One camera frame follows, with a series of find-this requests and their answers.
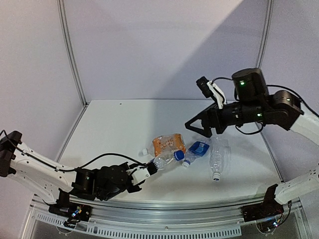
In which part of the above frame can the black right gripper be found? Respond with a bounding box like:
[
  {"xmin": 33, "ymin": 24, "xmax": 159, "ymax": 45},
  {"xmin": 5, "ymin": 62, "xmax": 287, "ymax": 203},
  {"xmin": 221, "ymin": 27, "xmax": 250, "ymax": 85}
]
[{"xmin": 184, "ymin": 99, "xmax": 264, "ymax": 137}]

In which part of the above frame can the Pepsi bottle blue label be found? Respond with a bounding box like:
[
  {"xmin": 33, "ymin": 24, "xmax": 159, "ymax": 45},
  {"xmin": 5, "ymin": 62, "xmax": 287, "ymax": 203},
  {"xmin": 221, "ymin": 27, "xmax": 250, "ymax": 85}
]
[{"xmin": 150, "ymin": 151, "xmax": 178, "ymax": 170}]

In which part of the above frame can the blue Pepsi bottle cap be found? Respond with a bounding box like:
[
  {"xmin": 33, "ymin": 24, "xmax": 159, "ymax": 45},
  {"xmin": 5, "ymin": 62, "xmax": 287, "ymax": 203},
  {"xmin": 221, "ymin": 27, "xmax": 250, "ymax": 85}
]
[{"xmin": 173, "ymin": 150, "xmax": 184, "ymax": 161}]

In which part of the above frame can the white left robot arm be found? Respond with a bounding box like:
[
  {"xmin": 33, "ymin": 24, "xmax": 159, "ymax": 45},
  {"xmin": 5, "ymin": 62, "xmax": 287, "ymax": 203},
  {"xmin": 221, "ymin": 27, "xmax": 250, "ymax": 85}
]
[{"xmin": 0, "ymin": 130, "xmax": 158, "ymax": 216}]

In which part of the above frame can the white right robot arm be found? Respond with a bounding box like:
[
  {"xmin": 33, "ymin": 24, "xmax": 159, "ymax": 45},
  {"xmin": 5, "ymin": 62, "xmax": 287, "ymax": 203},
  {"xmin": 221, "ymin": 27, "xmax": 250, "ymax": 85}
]
[{"xmin": 185, "ymin": 68, "xmax": 319, "ymax": 144}]

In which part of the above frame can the blue label crushed water bottle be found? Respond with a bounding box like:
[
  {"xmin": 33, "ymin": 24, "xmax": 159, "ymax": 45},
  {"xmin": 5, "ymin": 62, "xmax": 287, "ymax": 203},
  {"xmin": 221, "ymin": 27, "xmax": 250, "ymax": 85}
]
[{"xmin": 182, "ymin": 138, "xmax": 211, "ymax": 168}]

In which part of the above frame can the orange label crushed bottle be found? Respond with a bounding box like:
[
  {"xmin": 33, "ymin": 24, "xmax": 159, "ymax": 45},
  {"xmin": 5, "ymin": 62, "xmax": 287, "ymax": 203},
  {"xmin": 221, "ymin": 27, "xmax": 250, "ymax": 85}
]
[{"xmin": 138, "ymin": 133, "xmax": 186, "ymax": 158}]

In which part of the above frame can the clear unlabelled plastic bottle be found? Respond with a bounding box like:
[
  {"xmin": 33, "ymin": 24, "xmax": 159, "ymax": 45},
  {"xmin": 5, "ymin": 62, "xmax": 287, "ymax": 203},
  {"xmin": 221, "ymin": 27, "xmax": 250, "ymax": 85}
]
[{"xmin": 209, "ymin": 137, "xmax": 231, "ymax": 182}]

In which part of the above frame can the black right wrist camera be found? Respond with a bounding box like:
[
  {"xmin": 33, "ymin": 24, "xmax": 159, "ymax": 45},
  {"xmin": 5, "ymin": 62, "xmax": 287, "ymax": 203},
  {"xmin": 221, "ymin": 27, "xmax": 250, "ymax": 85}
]
[{"xmin": 196, "ymin": 76, "xmax": 227, "ymax": 109}]

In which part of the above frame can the aluminium table front rail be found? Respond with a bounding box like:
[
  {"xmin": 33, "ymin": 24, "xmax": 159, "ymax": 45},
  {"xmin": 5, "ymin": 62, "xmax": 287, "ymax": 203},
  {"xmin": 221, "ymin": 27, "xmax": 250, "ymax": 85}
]
[{"xmin": 23, "ymin": 195, "xmax": 311, "ymax": 239}]

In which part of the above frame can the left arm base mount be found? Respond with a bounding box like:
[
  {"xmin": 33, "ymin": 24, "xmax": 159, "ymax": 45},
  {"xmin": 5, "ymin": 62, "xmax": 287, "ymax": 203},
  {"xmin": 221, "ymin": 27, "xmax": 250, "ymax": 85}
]
[{"xmin": 48, "ymin": 189, "xmax": 92, "ymax": 229}]

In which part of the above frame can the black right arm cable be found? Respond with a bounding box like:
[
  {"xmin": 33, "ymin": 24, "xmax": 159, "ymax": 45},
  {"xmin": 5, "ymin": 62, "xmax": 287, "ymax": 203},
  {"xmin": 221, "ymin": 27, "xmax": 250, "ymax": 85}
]
[{"xmin": 211, "ymin": 76, "xmax": 319, "ymax": 135}]

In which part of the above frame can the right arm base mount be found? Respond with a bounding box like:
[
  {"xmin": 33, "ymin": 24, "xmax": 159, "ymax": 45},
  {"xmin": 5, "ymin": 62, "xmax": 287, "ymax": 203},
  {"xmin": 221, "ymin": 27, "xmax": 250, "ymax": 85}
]
[{"xmin": 240, "ymin": 184, "xmax": 292, "ymax": 235}]

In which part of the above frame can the right aluminium corner post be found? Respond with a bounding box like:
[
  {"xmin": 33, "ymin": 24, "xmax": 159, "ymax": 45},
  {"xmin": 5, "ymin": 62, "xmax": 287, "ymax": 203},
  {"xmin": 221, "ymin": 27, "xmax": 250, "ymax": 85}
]
[{"xmin": 255, "ymin": 0, "xmax": 274, "ymax": 68}]

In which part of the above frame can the aluminium corner post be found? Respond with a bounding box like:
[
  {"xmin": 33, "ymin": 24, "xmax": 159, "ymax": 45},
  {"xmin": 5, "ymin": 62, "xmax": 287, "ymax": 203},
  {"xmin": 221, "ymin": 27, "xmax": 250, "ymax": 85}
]
[
  {"xmin": 56, "ymin": 0, "xmax": 89, "ymax": 108},
  {"xmin": 255, "ymin": 0, "xmax": 274, "ymax": 68}
]

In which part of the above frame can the left aluminium corner post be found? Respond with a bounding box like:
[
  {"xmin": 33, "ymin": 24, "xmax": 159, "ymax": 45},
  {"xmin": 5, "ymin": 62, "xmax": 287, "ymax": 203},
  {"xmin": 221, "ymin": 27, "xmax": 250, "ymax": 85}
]
[{"xmin": 56, "ymin": 0, "xmax": 89, "ymax": 108}]

